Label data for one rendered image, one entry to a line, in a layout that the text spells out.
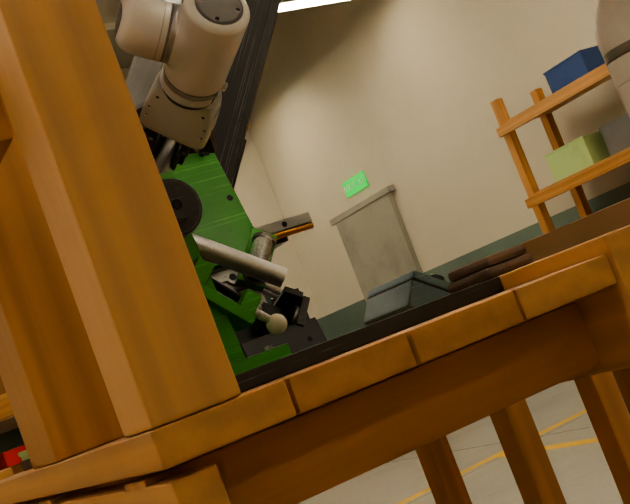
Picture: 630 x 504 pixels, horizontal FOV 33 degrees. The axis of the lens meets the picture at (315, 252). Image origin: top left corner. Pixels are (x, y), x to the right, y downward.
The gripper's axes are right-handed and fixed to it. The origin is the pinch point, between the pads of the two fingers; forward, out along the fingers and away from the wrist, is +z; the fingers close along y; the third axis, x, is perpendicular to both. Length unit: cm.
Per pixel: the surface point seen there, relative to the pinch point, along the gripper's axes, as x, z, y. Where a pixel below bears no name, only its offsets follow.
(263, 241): 2.1, 8.4, -18.8
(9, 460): -229, 835, 61
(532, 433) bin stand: 6, 23, -74
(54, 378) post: 42.7, -6.7, -0.7
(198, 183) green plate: -5.4, 11.9, -6.0
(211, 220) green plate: 0.1, 11.9, -10.2
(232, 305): 26.5, -11.6, -16.7
